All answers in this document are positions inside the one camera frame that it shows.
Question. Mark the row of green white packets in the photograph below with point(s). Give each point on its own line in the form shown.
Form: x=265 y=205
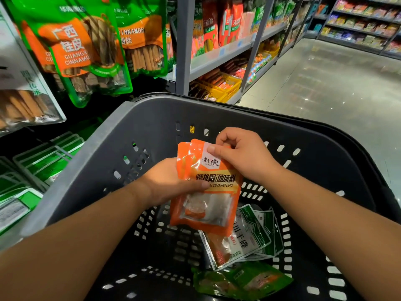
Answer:
x=47 y=159

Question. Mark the row of clear green-top packets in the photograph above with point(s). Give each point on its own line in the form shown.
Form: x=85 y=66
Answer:
x=15 y=200

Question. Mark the person's right forearm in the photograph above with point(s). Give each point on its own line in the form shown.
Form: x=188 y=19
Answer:
x=344 y=241

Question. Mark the row of red orange packets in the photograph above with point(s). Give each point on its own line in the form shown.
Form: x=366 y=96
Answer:
x=219 y=25

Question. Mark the clear orange powder seasoning packet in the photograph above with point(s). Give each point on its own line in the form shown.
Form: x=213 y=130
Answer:
x=229 y=244
x=270 y=232

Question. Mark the person's left forearm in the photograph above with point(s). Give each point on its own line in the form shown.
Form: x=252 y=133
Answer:
x=69 y=247

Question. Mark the green orange Guangxi cinnamon bags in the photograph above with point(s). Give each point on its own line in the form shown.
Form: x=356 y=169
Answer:
x=144 y=40
x=69 y=40

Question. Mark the person's left hand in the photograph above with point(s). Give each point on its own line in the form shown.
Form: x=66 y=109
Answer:
x=166 y=185

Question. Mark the yellow display trays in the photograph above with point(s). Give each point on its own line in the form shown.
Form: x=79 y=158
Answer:
x=216 y=84

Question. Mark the gray metal shelving unit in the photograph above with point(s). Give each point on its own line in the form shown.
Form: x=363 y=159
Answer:
x=357 y=44
x=185 y=40

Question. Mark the green angelica slices packet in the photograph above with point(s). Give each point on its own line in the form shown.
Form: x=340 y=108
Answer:
x=241 y=282

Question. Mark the black shopping basket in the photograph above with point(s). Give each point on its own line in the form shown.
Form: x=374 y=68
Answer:
x=156 y=122

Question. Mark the rows of colourful packaged goods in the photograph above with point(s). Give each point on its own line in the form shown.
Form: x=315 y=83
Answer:
x=363 y=18

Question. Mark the clear cinnamon packets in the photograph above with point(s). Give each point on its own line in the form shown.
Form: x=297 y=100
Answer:
x=25 y=91

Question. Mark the person's right hand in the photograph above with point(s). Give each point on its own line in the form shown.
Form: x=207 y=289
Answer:
x=250 y=156

